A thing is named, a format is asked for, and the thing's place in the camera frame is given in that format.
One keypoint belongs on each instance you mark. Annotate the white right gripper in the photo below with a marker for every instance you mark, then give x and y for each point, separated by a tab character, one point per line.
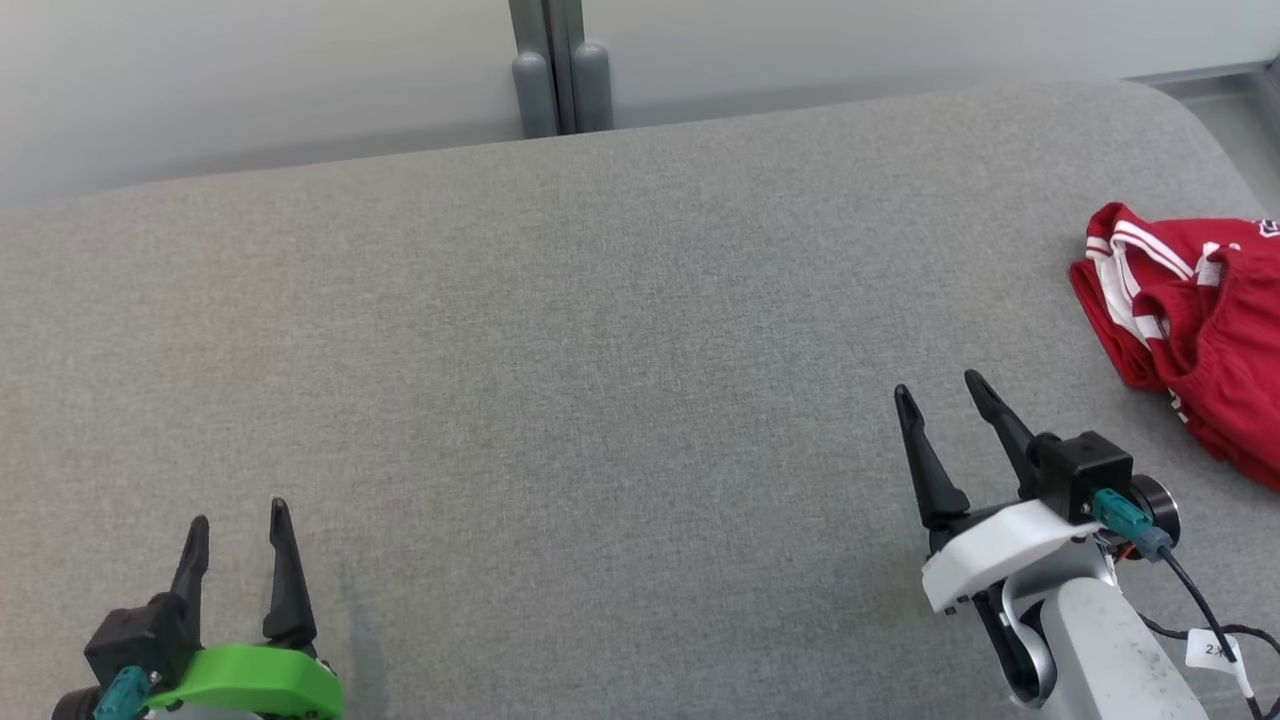
1000	550

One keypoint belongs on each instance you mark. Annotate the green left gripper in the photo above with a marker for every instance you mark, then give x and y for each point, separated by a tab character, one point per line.
260	680

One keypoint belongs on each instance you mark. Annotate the red shirt white sleeves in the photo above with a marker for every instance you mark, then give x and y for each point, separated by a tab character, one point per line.
1110	300

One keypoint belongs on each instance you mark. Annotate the red shorts white side panels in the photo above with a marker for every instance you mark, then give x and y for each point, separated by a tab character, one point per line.
1235	350

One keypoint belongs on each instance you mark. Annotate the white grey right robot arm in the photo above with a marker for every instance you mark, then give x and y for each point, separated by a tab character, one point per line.
1110	650

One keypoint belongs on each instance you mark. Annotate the grey fabric sofa cushion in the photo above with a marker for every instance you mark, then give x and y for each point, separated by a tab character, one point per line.
500	400

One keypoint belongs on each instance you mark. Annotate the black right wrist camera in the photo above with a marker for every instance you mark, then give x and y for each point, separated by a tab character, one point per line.
1080	470

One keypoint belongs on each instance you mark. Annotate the teal left camera connector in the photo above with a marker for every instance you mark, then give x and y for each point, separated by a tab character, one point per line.
122	695

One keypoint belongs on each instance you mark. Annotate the teal camera connector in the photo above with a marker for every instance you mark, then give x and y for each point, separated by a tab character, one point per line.
1125	520
122	695

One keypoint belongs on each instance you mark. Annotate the teal right camera connector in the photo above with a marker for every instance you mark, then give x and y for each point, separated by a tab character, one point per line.
1125	520

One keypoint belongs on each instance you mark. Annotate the grey metal floor rail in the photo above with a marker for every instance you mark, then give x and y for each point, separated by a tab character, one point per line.
1200	75

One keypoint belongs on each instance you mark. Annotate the grey rounded post cap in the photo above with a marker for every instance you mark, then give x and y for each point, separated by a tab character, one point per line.
534	95
592	88

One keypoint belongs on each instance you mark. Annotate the grey metal partition post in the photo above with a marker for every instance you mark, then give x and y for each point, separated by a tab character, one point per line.
547	40

